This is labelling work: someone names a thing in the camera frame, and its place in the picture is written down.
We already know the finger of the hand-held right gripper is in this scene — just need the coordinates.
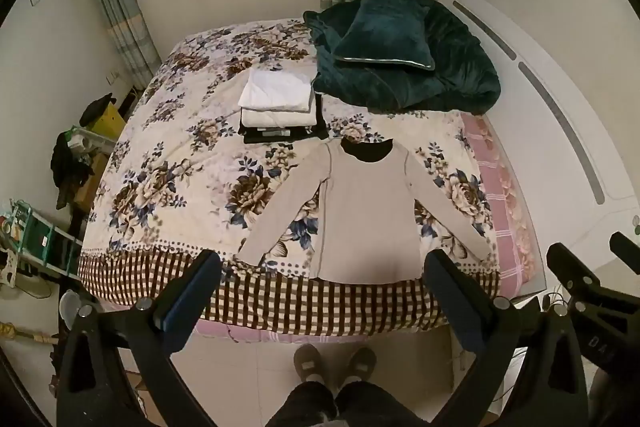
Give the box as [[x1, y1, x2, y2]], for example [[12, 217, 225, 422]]
[[608, 232, 640, 260], [546, 243, 608, 308]]

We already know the yellow box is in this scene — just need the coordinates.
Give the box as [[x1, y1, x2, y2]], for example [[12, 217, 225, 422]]
[[96, 99, 129, 141]]

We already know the dark green duvet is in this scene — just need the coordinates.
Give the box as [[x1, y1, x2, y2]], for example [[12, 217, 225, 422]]
[[303, 0, 502, 116]]

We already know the black folded garment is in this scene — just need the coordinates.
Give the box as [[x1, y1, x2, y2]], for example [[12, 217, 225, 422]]
[[242, 93, 329, 146]]

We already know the white headboard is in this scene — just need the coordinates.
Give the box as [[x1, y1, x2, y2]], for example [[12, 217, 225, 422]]
[[437, 0, 640, 295]]

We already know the grey slipper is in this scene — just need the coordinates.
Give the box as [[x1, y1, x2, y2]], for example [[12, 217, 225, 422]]
[[292, 344, 325, 384], [344, 346, 379, 384]]

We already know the person's left leg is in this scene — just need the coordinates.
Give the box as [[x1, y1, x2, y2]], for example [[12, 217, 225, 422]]
[[264, 379, 337, 427]]

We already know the dark green pillow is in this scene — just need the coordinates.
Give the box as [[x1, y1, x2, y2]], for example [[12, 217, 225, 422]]
[[333, 0, 436, 73]]

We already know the beige long-sleeve shirt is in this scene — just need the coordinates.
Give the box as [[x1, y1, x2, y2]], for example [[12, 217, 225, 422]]
[[235, 137, 493, 284]]

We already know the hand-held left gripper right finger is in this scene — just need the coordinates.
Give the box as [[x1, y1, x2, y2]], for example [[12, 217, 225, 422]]
[[422, 249, 589, 427]]

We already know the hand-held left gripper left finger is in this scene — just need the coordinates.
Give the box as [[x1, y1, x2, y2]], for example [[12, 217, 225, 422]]
[[56, 249, 223, 427]]

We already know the person's leg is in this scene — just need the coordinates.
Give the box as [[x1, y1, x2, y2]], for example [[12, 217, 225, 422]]
[[264, 379, 337, 427], [334, 379, 431, 427]]

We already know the white bowl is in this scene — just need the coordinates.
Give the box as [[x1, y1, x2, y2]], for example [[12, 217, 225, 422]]
[[58, 289, 82, 324]]

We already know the wooden cabinet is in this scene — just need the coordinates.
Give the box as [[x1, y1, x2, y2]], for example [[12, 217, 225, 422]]
[[74, 151, 109, 210]]

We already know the bed with floral cover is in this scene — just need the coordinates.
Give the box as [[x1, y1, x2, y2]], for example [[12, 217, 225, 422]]
[[77, 19, 501, 339]]

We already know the green toy rack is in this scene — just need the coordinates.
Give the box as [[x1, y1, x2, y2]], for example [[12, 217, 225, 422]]
[[0, 198, 82, 280]]

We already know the black hanging cloth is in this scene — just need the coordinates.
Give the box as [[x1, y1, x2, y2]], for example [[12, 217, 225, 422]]
[[49, 131, 97, 210]]

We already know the person's right leg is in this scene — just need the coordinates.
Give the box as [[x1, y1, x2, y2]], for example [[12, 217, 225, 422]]
[[334, 379, 431, 427]]

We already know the cream folded garment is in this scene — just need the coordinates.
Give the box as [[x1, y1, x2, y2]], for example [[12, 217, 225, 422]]
[[240, 99, 319, 128]]

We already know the white folded garment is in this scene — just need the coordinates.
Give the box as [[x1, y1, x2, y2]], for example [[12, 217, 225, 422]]
[[238, 69, 315, 113]]

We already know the black bag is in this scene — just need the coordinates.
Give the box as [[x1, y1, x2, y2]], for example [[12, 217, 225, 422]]
[[79, 92, 114, 126]]

